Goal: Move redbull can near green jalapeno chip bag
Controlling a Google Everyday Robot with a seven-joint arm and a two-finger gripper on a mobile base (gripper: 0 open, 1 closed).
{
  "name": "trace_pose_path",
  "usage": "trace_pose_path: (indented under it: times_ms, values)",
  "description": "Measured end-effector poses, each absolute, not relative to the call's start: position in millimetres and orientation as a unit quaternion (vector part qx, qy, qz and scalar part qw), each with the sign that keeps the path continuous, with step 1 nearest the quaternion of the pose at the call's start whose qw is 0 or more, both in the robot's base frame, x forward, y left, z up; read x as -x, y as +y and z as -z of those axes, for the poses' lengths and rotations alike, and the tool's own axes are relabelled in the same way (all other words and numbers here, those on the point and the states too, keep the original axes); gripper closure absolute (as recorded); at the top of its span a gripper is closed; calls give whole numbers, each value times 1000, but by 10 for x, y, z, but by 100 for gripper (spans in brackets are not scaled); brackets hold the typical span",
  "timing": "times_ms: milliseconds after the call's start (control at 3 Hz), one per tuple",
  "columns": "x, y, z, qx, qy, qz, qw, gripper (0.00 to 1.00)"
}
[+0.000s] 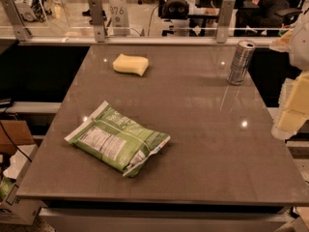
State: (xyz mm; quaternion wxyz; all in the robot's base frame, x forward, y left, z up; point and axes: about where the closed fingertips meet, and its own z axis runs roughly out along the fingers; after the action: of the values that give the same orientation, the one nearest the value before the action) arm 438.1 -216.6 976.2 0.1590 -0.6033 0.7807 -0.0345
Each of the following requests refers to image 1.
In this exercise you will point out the green jalapeno chip bag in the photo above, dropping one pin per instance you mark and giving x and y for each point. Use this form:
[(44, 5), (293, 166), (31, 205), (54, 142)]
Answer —
[(117, 140)]

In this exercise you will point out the glass barrier panel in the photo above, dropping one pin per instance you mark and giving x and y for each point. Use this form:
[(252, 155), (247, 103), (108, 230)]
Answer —
[(51, 20)]

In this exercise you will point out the metal glass bracket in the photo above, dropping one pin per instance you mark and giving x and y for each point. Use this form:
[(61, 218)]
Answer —
[(20, 31), (98, 21), (224, 20)]

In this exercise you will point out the cardboard box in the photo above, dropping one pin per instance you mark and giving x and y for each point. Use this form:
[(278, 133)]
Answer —
[(17, 150)]

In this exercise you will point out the white numbered sign post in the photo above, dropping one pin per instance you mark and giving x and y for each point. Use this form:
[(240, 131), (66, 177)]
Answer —
[(119, 16)]

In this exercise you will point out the right metal glass bracket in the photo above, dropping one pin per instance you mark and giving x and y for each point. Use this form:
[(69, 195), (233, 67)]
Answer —
[(224, 20)]

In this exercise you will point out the yellow sponge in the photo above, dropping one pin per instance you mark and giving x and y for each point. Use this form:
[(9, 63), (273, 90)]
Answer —
[(130, 64)]

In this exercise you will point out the left metal glass bracket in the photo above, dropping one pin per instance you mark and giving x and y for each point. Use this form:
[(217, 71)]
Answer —
[(20, 31)]

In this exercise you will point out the middle metal glass bracket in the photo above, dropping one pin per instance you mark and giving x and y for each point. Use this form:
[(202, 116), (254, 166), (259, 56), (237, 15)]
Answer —
[(98, 21)]

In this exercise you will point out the silver redbull can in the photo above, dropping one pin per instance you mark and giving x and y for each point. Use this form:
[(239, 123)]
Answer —
[(241, 61)]

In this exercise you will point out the black robot head device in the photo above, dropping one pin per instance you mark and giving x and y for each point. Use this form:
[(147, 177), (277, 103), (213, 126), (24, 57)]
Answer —
[(173, 9)]

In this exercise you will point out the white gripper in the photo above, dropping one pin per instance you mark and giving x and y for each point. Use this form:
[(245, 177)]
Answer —
[(302, 47)]

